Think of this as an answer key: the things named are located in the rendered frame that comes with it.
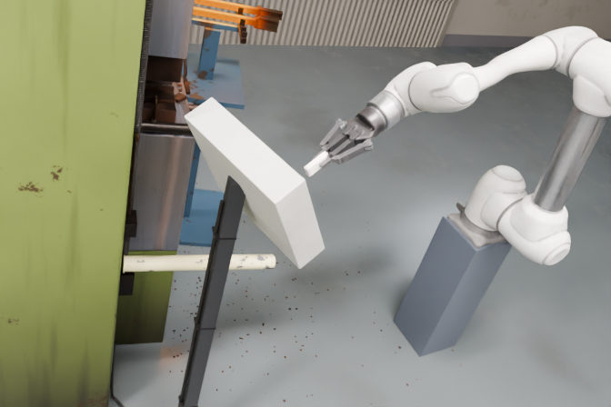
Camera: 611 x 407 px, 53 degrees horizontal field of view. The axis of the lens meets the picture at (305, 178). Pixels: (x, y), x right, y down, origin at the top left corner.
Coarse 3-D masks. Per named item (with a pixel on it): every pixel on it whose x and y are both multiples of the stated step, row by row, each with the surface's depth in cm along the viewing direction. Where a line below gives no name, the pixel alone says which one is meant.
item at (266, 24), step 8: (200, 8) 230; (208, 16) 230; (216, 16) 230; (224, 16) 231; (232, 16) 231; (240, 16) 232; (248, 16) 234; (256, 16) 235; (248, 24) 233; (256, 24) 233; (264, 24) 235; (272, 24) 235
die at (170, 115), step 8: (152, 88) 177; (160, 88) 178; (168, 88) 178; (144, 96) 173; (152, 96) 174; (160, 96) 175; (168, 96) 176; (144, 104) 171; (152, 104) 172; (160, 104) 173; (168, 104) 174; (144, 112) 170; (152, 112) 171; (160, 112) 171; (168, 112) 172; (144, 120) 172; (160, 120) 173; (168, 120) 174
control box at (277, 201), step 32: (192, 128) 137; (224, 128) 132; (224, 160) 131; (256, 160) 125; (224, 192) 156; (256, 192) 124; (288, 192) 119; (256, 224) 148; (288, 224) 126; (288, 256) 141
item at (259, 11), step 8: (200, 0) 238; (208, 0) 238; (216, 0) 241; (224, 8) 241; (232, 8) 241; (248, 8) 242; (256, 8) 244; (264, 8) 245; (264, 16) 245; (272, 16) 246; (280, 16) 247
